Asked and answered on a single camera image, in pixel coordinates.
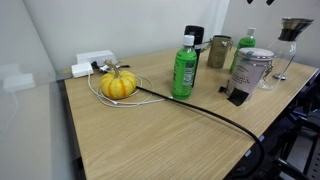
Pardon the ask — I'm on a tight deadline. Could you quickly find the olive gold canister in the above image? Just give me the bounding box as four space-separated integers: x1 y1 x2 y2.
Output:
206 34 235 69

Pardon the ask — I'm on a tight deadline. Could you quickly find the white coiled cable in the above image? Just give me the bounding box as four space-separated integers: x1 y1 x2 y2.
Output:
87 73 172 109

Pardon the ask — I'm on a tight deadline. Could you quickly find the glass carafe with metal top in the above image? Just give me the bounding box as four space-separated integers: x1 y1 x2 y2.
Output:
258 17 315 92

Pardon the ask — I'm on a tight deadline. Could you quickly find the yellow orange striped pumpkin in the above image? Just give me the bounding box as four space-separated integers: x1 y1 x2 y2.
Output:
99 59 138 100

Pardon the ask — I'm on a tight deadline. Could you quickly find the black chair frame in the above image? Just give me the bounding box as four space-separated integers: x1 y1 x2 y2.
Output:
266 74 320 180

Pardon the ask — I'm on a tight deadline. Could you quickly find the thick black cable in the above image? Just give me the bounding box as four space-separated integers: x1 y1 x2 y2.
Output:
135 85 266 179

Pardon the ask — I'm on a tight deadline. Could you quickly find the small white power adapter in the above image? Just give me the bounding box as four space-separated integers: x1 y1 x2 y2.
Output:
71 61 95 78

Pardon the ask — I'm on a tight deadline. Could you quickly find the black plug with silver clip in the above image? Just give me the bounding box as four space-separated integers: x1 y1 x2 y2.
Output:
91 60 131 74

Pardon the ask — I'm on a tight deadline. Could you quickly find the white power strip box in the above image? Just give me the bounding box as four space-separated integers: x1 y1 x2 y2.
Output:
76 49 118 65

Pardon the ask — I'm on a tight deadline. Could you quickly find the black tape piece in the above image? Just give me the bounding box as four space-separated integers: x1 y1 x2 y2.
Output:
218 85 250 107

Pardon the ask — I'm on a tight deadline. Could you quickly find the tall black cylinder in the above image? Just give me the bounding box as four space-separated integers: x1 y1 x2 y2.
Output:
184 24 206 88

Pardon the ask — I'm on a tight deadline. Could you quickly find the green bottle with white cap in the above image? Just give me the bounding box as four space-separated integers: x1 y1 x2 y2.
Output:
171 34 199 101

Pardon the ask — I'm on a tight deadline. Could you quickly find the green bottle without label front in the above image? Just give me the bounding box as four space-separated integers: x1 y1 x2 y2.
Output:
228 27 258 75

